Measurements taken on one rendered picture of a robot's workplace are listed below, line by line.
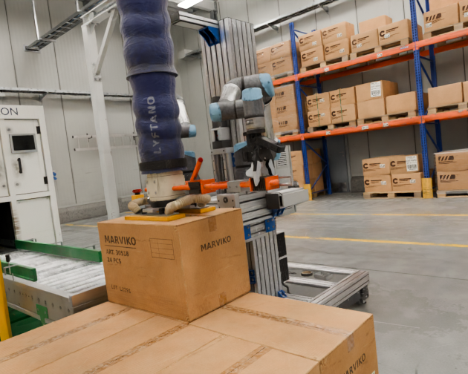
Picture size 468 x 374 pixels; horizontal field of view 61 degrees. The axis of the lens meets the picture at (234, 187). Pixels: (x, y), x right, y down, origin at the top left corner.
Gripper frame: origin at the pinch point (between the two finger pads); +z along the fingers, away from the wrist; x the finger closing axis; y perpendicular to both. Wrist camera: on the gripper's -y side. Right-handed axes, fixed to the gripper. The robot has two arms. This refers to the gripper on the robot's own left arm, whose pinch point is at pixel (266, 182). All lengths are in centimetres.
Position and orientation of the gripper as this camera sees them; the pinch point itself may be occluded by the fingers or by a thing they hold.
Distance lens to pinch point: 151.3
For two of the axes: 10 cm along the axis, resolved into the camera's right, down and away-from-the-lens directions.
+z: 1.1, 9.9, 0.6
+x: -6.7, 1.2, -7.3
